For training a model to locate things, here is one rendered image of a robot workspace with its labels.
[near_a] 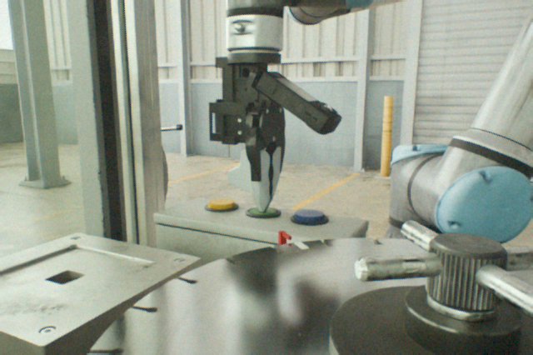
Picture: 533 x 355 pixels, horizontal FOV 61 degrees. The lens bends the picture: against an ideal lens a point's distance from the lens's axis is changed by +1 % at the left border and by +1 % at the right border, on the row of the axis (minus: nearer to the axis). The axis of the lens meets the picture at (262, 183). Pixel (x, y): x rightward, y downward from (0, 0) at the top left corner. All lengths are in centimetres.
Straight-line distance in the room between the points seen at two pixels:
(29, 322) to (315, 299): 22
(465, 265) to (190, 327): 13
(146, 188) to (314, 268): 41
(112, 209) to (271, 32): 30
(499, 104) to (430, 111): 544
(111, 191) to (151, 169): 11
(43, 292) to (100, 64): 27
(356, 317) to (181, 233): 43
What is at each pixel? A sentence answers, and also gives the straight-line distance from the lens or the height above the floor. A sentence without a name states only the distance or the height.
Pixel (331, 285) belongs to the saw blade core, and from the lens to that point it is 28.
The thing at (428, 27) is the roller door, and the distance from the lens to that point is 619.
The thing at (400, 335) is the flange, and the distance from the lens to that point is 22.
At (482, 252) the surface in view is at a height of 100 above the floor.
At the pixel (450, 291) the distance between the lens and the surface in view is 20.
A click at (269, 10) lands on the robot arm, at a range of 59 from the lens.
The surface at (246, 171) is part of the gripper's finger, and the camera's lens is 61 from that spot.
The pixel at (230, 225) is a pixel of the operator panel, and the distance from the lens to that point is 58.
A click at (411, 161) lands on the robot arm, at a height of 95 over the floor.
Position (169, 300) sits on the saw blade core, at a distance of 27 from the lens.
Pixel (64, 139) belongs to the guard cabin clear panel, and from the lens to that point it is 60.
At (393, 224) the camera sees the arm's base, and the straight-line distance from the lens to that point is 83.
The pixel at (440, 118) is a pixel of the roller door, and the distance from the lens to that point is 613.
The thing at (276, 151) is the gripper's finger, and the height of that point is 99.
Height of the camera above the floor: 107
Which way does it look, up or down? 12 degrees down
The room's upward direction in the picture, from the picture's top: straight up
